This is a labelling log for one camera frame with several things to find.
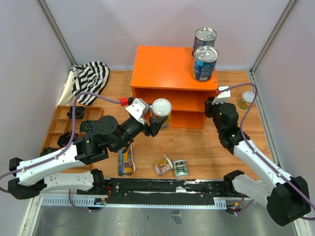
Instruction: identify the tall yellow purple can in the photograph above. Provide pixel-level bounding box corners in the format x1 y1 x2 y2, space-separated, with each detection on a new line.
151 98 172 131

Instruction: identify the white lid yellow jar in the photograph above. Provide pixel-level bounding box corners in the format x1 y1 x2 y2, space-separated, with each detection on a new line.
238 91 254 110

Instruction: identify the tall colourful can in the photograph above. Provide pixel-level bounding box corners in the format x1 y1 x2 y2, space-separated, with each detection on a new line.
118 146 136 177

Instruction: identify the orange noodle cup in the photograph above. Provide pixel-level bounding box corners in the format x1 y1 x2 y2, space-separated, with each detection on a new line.
154 154 173 176

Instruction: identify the blue soup can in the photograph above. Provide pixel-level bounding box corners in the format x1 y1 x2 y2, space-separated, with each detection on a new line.
192 45 219 82

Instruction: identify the dark blue food can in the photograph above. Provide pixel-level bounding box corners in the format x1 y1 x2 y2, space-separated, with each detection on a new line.
191 27 217 57

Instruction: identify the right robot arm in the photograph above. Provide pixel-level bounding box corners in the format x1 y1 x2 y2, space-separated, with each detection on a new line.
205 97 311 226

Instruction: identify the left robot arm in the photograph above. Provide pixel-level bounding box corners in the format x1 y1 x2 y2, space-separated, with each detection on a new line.
7 99 167 200

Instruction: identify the orange wooden shelf cabinet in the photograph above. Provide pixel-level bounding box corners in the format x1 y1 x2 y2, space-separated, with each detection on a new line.
130 46 218 129

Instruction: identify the green white noodle cup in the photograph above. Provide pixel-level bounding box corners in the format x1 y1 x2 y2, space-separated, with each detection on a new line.
173 159 189 178

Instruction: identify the black white striped cloth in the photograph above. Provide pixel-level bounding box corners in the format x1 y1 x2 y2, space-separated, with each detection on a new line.
70 61 110 96

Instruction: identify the wooden compartment tray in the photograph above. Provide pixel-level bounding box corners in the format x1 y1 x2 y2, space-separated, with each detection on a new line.
40 106 103 156

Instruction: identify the white cloth under stripes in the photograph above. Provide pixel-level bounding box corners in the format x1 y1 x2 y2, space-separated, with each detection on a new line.
57 71 75 106

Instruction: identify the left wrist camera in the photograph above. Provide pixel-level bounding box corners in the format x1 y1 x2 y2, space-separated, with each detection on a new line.
126 98 150 125

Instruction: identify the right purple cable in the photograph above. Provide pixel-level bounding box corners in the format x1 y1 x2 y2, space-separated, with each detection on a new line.
213 83 315 221

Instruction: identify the purple cable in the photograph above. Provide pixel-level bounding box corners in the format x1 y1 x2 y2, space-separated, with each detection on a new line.
213 83 315 221
0 92 130 213

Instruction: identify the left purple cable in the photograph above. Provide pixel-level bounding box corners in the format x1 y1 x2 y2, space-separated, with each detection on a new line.
0 92 130 213

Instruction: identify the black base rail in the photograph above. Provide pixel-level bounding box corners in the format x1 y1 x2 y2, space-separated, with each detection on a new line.
104 178 243 207

